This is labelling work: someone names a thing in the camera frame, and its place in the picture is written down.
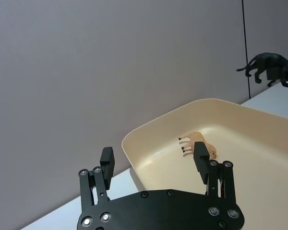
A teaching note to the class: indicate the cream plastic tray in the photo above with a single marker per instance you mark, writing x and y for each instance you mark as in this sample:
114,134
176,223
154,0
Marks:
249,153

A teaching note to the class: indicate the black toy panther figure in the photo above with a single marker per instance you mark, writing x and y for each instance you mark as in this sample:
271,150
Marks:
266,60

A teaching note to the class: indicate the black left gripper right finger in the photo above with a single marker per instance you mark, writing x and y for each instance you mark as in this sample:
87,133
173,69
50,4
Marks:
201,163

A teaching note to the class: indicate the tan toy animal figure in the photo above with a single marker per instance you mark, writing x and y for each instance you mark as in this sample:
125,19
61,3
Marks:
197,137

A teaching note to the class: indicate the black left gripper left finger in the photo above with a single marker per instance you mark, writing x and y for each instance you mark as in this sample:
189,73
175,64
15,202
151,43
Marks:
107,167

